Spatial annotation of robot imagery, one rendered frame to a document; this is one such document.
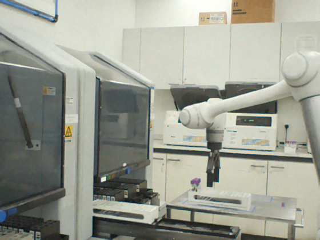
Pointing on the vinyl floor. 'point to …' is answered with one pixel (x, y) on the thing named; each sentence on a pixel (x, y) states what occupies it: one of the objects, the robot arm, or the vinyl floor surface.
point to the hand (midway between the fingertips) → (212, 182)
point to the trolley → (266, 211)
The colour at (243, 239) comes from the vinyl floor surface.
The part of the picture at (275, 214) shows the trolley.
